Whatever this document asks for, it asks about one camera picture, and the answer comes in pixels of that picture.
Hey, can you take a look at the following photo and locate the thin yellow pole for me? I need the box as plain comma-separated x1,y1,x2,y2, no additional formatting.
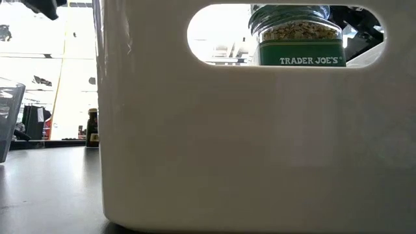
49,32,68,141

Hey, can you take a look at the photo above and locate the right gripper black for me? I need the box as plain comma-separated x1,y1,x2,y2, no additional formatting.
328,5,386,62

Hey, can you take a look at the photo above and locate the smoky grey plastic bin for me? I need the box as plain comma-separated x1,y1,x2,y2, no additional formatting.
0,77,27,163

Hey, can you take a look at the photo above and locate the black aluminium table frame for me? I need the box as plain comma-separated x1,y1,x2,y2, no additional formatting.
9,138,87,151

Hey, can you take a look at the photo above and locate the translucent white plastic bin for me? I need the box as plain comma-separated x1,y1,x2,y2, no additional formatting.
94,0,416,234

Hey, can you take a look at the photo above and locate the green-lid glass spice jar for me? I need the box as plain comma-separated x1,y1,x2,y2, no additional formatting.
248,4,347,68

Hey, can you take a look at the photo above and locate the black background cabinet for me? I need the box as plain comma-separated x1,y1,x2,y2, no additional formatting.
21,104,52,141

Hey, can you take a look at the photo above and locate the yellow-lid black spice can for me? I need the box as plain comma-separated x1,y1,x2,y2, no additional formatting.
85,108,99,149

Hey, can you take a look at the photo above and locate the red background object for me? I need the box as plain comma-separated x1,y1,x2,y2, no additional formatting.
43,118,53,140

